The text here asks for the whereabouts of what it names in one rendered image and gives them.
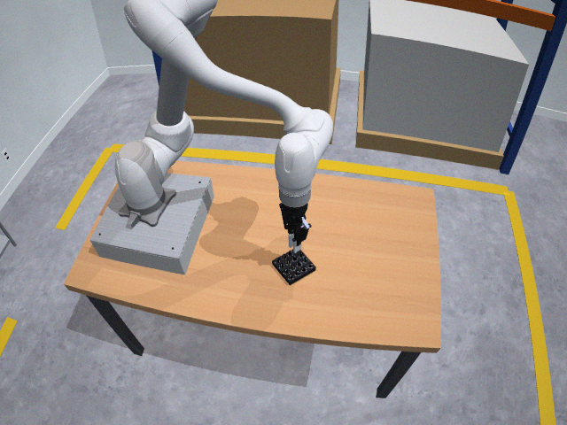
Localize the black knob box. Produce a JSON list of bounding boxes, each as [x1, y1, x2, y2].
[[272, 249, 316, 285]]

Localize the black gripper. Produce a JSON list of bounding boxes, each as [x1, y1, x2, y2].
[[279, 203, 312, 253]]

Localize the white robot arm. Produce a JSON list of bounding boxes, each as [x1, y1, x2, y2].
[[115, 0, 333, 228]]

